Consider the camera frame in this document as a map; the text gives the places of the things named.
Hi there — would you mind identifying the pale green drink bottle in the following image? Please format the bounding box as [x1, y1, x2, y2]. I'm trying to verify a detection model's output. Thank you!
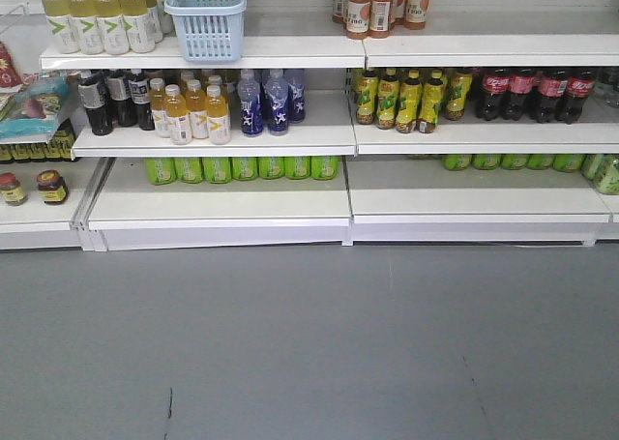
[94, 0, 130, 55]
[42, 0, 80, 54]
[69, 0, 104, 55]
[120, 0, 156, 53]

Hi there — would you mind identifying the yellow vitamin drink bottle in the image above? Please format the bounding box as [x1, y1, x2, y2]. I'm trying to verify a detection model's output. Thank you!
[164, 84, 192, 145]
[186, 79, 208, 139]
[206, 85, 231, 145]
[150, 77, 170, 138]

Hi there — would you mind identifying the plastic cola bottle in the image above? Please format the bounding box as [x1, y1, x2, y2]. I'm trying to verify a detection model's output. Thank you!
[500, 67, 537, 121]
[475, 67, 512, 121]
[529, 67, 568, 124]
[555, 67, 598, 124]

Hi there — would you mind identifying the red lid sauce jar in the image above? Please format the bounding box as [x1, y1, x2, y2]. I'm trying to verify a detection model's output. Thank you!
[36, 169, 69, 205]
[0, 172, 27, 206]

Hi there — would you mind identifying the yellow lemon tea bottle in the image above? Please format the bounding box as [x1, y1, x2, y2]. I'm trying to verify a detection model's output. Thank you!
[396, 69, 423, 133]
[417, 70, 443, 133]
[356, 68, 379, 125]
[376, 68, 399, 130]
[444, 67, 473, 121]

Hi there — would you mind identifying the white metal shelving unit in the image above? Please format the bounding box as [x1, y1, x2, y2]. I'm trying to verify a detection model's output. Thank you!
[1, 0, 618, 251]

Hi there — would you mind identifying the dark tea bottle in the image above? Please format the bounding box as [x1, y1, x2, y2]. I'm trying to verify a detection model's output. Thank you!
[77, 70, 113, 136]
[128, 69, 155, 131]
[106, 70, 137, 127]

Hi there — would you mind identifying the blue sports drink bottle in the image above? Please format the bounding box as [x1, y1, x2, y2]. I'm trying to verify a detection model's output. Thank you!
[265, 69, 288, 135]
[284, 69, 306, 123]
[237, 69, 264, 137]

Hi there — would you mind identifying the light blue plastic basket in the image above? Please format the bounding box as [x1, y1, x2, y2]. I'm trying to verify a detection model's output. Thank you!
[164, 0, 248, 63]

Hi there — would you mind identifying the orange C100 juice bottle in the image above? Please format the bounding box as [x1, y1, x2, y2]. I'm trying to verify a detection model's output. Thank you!
[345, 0, 370, 40]
[404, 0, 430, 30]
[368, 0, 393, 39]

